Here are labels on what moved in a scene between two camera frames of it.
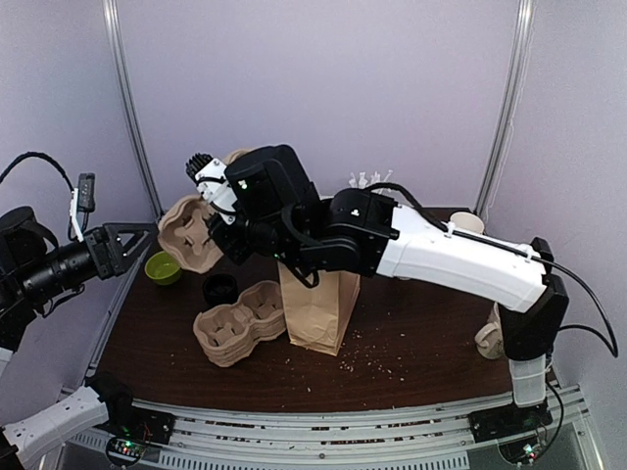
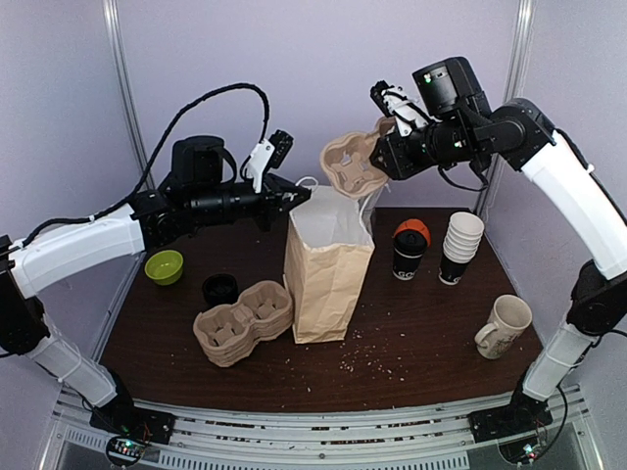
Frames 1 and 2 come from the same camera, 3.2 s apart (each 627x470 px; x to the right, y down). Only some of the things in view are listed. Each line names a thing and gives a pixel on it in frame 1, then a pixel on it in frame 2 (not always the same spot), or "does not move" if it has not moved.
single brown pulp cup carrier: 183,229 → 346,163
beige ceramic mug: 489,340 does not move
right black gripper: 223,236 → 392,160
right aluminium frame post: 506,113 does not move
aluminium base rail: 439,439 does not move
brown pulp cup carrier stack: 225,334 does not move
